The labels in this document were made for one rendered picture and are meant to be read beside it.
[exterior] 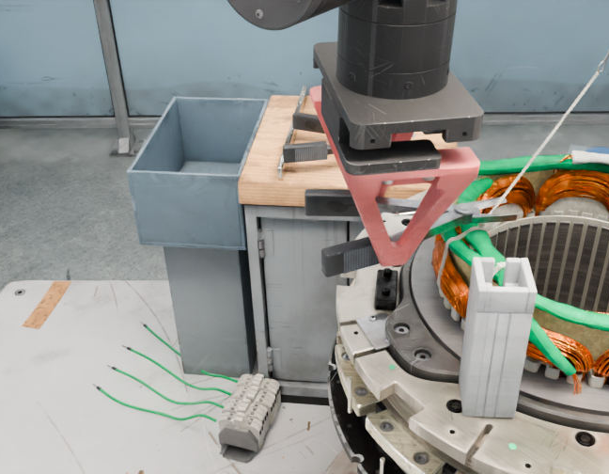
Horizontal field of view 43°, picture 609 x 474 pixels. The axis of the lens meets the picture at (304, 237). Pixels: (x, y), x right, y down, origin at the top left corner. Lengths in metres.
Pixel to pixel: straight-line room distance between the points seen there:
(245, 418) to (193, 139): 0.32
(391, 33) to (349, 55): 0.03
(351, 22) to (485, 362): 0.18
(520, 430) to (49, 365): 0.66
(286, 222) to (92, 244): 1.89
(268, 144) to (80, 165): 2.33
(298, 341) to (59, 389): 0.29
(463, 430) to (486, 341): 0.06
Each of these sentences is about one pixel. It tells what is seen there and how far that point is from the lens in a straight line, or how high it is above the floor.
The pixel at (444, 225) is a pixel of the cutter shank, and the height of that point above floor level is 1.17.
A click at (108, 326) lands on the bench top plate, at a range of 1.01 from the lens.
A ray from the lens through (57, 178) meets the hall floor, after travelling 3.01.
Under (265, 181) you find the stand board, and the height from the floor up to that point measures 1.07.
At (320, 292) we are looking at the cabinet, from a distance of 0.78.
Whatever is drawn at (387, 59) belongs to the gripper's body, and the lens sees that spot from 0.37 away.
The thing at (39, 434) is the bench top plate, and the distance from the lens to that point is 0.91.
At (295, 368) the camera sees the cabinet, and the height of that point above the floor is 0.83.
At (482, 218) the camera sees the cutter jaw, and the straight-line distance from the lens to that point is 0.46.
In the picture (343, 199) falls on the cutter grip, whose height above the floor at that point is 1.17.
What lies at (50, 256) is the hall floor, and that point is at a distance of 2.58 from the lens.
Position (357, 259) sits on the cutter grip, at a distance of 0.42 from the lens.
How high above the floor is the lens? 1.42
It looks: 35 degrees down
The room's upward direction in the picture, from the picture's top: 2 degrees counter-clockwise
